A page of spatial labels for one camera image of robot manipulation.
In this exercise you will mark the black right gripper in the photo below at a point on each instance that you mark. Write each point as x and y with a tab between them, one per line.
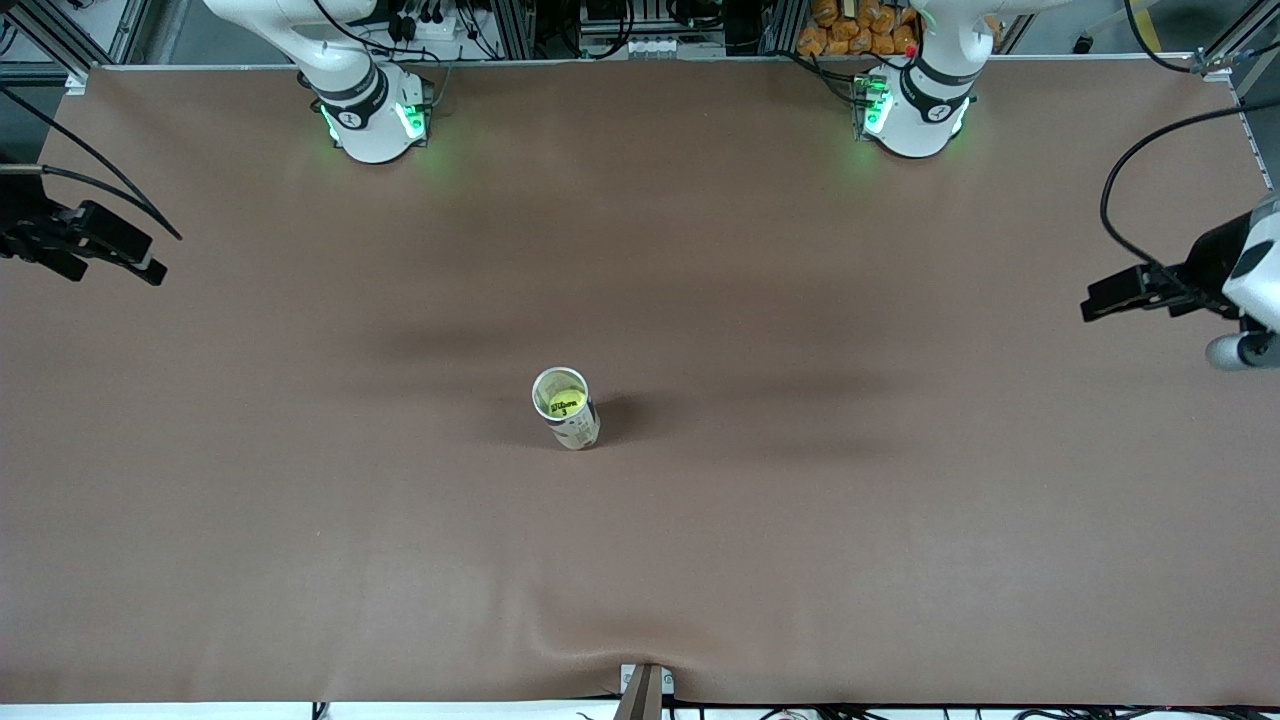
22	222

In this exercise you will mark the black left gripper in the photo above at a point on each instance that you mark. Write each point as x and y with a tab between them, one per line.
1207	262

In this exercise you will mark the yellow Wilson printed tennis ball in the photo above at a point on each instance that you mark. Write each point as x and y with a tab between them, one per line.
566	403

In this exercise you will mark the clear tennis ball can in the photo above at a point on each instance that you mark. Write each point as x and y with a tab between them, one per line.
578	432

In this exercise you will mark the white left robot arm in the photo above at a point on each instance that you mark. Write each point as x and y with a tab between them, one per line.
920	110

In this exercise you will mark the white power strip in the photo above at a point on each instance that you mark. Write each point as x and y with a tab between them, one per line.
430	28

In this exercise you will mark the orange packets pile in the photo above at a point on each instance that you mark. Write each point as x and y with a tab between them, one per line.
850	30

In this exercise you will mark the brown table mat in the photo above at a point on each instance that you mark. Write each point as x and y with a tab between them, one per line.
800	550

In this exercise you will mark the white terminal block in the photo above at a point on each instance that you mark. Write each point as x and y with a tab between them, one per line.
660	47

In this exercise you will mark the metal table edge bracket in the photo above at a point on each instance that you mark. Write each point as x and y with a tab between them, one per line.
645	690

